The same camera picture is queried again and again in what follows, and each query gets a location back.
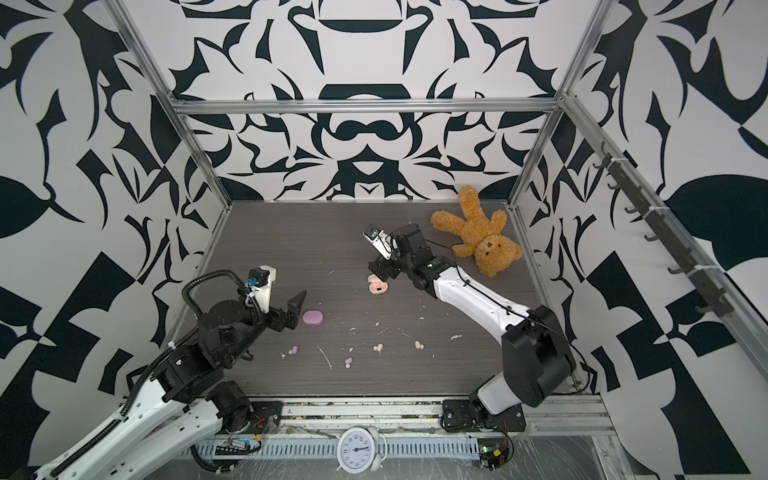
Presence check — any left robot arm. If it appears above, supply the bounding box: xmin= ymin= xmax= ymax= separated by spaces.
xmin=11 ymin=265 xmax=307 ymax=479

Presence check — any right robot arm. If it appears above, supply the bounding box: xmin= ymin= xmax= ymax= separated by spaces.
xmin=364 ymin=224 xmax=577 ymax=416

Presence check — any brown teddy bear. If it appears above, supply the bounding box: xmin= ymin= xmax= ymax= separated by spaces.
xmin=430 ymin=186 xmax=523 ymax=278

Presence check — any left circuit board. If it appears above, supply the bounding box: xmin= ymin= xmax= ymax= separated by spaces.
xmin=214 ymin=436 xmax=262 ymax=457

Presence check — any circuit board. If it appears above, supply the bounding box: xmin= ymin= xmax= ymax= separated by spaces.
xmin=214 ymin=436 xmax=262 ymax=457
xmin=479 ymin=437 xmax=514 ymax=470

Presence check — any white analog clock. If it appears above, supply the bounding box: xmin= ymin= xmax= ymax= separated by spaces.
xmin=336 ymin=426 xmax=388 ymax=475

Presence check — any right circuit board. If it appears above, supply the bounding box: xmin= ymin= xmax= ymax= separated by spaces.
xmin=479 ymin=437 xmax=514 ymax=470

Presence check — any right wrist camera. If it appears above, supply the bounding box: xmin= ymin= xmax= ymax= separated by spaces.
xmin=363 ymin=224 xmax=396 ymax=261

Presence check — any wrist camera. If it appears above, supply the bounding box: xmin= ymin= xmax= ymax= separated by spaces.
xmin=363 ymin=224 xmax=396 ymax=261
xmin=245 ymin=265 xmax=277 ymax=314

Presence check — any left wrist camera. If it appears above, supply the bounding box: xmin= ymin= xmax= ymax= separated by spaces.
xmin=245 ymin=265 xmax=277 ymax=314

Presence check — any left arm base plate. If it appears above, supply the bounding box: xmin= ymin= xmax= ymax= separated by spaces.
xmin=248 ymin=400 xmax=283 ymax=433

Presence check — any white slotted cable duct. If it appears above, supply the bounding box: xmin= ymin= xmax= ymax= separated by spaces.
xmin=197 ymin=436 xmax=494 ymax=462

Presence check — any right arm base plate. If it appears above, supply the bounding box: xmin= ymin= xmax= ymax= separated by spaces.
xmin=440 ymin=400 xmax=527 ymax=433

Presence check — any aluminium front rail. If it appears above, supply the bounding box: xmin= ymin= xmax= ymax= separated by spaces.
xmin=249 ymin=395 xmax=616 ymax=436

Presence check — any aluminium frame back bar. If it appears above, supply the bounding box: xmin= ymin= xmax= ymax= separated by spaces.
xmin=171 ymin=98 xmax=557 ymax=115

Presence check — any black wall hook rack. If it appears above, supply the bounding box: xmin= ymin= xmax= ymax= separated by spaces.
xmin=595 ymin=153 xmax=735 ymax=318

